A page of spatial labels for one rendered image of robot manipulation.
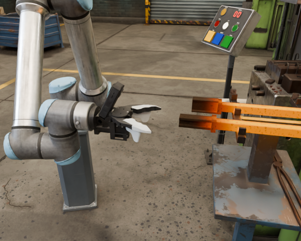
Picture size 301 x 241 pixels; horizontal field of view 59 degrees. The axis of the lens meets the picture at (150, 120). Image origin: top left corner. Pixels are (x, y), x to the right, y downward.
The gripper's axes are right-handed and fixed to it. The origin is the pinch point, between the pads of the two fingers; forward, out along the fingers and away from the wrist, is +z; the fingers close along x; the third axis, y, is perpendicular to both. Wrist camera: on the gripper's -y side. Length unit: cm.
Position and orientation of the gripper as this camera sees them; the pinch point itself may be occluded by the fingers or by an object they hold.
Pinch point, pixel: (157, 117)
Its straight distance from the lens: 78.1
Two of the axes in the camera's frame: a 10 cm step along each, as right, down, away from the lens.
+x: -2.1, 4.6, -8.6
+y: 0.0, 8.8, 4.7
